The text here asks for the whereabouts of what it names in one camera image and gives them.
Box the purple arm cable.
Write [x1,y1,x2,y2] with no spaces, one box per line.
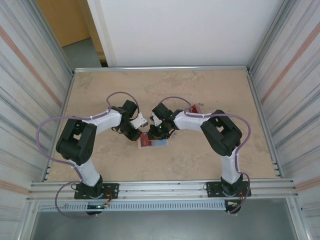
[158,96,252,215]
[36,91,140,220]

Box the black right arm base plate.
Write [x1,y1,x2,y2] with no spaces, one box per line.
[205,180,252,198]

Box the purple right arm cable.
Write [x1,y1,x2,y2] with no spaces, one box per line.
[158,96,252,215]

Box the aluminium mounting rail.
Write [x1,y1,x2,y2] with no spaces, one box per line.
[26,177,300,202]

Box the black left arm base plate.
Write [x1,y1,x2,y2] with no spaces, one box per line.
[73,182,120,200]

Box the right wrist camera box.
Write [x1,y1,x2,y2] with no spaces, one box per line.
[149,113,164,128]

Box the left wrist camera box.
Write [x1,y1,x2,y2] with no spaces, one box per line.
[130,112,150,130]

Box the red VIP card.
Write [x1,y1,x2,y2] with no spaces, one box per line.
[139,133,153,148]

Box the aluminium frame bar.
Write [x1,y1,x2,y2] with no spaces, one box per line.
[44,70,77,182]
[73,65,251,74]
[246,69,285,180]

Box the wooden door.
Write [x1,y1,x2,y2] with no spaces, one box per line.
[36,0,91,48]

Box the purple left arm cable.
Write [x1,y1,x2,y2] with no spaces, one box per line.
[36,91,140,220]

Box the beige card holder wallet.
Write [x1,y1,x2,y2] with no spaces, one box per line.
[137,131,170,151]

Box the grey slotted cable duct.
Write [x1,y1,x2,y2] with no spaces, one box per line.
[37,200,227,212]

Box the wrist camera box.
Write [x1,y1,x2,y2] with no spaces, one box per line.
[130,112,150,130]
[149,113,164,128]

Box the white door frame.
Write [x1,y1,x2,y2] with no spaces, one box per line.
[86,0,118,68]

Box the black controller board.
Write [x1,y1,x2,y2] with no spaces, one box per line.
[224,199,243,216]
[85,203,111,217]

